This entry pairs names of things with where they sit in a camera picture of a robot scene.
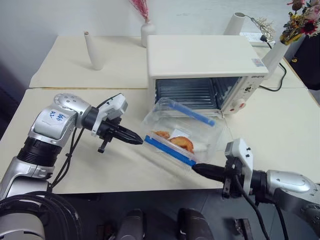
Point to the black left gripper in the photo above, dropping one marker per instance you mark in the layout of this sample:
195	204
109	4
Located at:
108	130

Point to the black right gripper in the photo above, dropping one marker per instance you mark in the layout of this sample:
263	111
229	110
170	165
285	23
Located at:
230	178

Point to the clear zip bag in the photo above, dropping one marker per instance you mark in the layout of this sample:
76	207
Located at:
162	122

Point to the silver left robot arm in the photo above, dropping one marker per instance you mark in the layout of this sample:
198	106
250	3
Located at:
47	125

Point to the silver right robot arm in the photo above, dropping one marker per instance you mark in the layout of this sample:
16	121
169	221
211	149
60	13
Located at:
287	186

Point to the small golden fried food piece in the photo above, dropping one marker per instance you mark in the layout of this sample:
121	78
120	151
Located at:
162	134

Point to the large golden fried food piece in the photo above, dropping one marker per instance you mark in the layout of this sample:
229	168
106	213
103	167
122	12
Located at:
182	143

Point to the white toaster oven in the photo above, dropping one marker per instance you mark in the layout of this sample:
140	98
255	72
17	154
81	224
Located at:
200	57

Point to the dark rounded shape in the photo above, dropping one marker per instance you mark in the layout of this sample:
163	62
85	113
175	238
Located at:
193	225
131	225

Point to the white cone vase, empty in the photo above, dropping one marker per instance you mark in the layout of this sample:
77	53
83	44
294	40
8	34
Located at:
95	53

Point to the white round bottle vase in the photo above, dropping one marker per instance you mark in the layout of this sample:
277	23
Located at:
148	33

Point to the pink dried flower sprig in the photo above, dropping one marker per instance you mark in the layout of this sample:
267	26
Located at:
140	7

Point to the white tall vase with bouquet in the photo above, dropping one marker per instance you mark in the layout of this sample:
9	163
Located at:
273	56

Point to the white power strip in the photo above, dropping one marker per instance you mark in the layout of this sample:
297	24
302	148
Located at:
252	37

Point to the grey robot torso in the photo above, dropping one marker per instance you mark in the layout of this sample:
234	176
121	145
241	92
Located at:
17	228

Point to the white tall vase with branch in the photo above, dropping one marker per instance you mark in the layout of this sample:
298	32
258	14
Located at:
233	23

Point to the pale dried branch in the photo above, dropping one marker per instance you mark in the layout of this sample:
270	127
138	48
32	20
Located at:
266	25

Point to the colourful flower bouquet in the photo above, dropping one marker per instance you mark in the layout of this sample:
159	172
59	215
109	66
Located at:
303	21

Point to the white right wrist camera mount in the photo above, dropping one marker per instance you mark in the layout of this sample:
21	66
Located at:
242	156

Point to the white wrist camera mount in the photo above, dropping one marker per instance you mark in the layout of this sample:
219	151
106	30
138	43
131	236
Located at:
242	156
117	105

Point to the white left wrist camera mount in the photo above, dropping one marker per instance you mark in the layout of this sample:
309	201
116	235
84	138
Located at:
117	105

